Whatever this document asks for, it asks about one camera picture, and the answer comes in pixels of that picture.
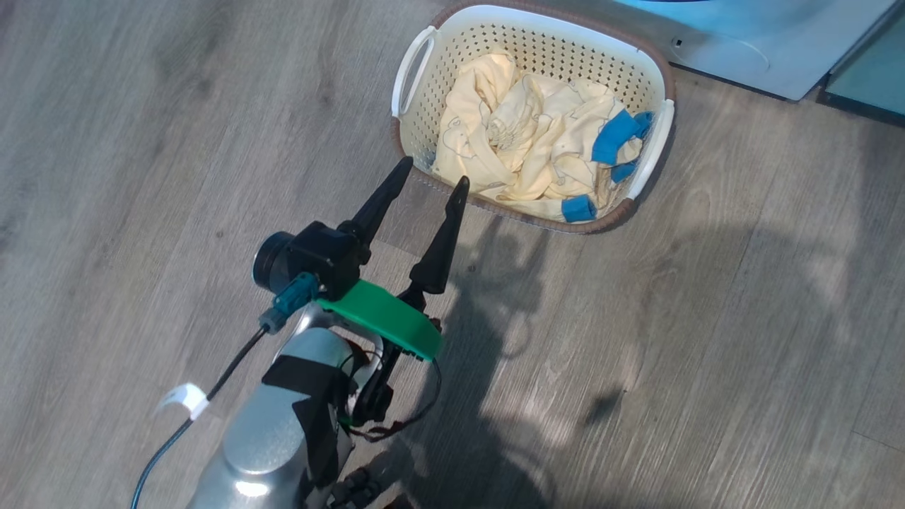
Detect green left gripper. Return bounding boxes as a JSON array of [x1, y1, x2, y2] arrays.
[[316, 156, 471, 425]]

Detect teal left camera connector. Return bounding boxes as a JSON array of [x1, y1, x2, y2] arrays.
[[259, 272, 320, 334]]

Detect cream perforated laundry basket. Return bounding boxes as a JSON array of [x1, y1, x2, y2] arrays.
[[390, 0, 677, 235]]

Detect cream pyjama garment blue cuffs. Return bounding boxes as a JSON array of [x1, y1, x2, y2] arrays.
[[431, 49, 655, 224]]

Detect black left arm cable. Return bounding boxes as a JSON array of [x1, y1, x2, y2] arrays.
[[131, 325, 273, 509]]

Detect white cable tag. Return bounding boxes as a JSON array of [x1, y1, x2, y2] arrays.
[[157, 382, 211, 421]]

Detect mint green cabinet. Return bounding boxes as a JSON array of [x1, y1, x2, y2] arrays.
[[817, 0, 905, 128]]

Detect round drain filter cover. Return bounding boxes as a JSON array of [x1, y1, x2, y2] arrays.
[[670, 35, 771, 74]]

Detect white washing machine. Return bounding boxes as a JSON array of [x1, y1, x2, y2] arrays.
[[615, 0, 899, 102]]

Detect thin black gripper wire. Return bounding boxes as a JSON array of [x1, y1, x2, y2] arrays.
[[339, 350, 443, 443]]

